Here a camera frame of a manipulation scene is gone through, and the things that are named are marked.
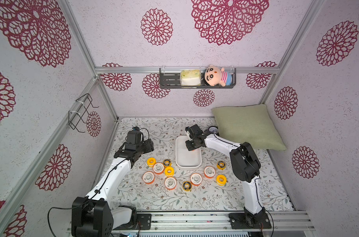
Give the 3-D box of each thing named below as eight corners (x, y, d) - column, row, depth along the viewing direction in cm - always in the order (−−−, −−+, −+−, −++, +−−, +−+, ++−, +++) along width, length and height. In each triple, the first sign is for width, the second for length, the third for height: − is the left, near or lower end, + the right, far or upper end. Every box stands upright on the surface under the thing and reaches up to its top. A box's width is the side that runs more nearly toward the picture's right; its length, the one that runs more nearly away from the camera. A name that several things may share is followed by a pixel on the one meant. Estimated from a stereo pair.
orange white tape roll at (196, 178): (190, 185, 88) (191, 184, 86) (190, 174, 92) (190, 172, 90) (202, 185, 88) (202, 184, 86) (200, 174, 92) (201, 172, 90)
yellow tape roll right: (216, 185, 88) (217, 184, 86) (215, 176, 92) (215, 174, 90) (226, 185, 88) (227, 184, 86) (224, 176, 92) (225, 174, 90)
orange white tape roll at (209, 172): (204, 178, 90) (205, 176, 88) (203, 167, 95) (203, 166, 93) (215, 178, 90) (216, 176, 88) (214, 167, 95) (214, 166, 93)
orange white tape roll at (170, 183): (164, 189, 86) (164, 188, 84) (165, 178, 90) (164, 177, 89) (176, 189, 86) (176, 188, 84) (176, 178, 90) (176, 177, 89)
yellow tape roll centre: (164, 176, 91) (164, 174, 89) (164, 168, 95) (164, 166, 93) (174, 176, 91) (174, 174, 89) (174, 168, 95) (174, 166, 93)
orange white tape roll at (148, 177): (141, 184, 88) (141, 182, 86) (143, 172, 93) (143, 171, 91) (154, 184, 88) (153, 182, 86) (155, 172, 93) (154, 171, 91)
